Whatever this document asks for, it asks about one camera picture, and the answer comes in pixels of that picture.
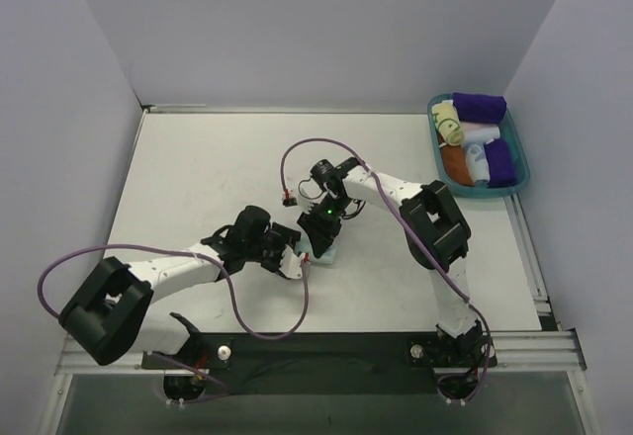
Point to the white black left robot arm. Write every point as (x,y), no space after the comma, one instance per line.
(109,314)

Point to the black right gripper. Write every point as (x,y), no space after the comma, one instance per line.
(319,227)

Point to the aluminium frame rail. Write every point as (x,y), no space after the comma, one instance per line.
(517,351)

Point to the pink rolled towel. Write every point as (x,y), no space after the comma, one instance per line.
(479,132)

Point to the light mint towel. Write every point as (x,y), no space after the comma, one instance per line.
(327,258)

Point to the green and yellow patterned towel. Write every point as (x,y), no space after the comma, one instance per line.
(447,123)

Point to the purple rolled towel top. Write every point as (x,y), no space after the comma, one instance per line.
(479,108)

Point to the teal plastic basket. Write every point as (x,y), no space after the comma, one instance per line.
(508,133)

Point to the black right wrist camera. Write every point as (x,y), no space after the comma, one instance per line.
(325,174)

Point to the white blue rolled towel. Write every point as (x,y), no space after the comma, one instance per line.
(476,161)

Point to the purple rolled towel right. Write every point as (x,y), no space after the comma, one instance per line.
(501,167)

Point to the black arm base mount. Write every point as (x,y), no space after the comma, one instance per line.
(453,365)

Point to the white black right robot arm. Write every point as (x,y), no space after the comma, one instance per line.
(436,231)

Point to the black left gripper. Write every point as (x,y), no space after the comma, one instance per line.
(276,250)

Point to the purple rolled towel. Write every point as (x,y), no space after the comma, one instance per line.
(501,167)
(479,108)

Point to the orange brown rolled towel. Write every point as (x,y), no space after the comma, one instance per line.
(454,162)

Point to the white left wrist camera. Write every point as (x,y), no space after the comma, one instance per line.
(294,266)

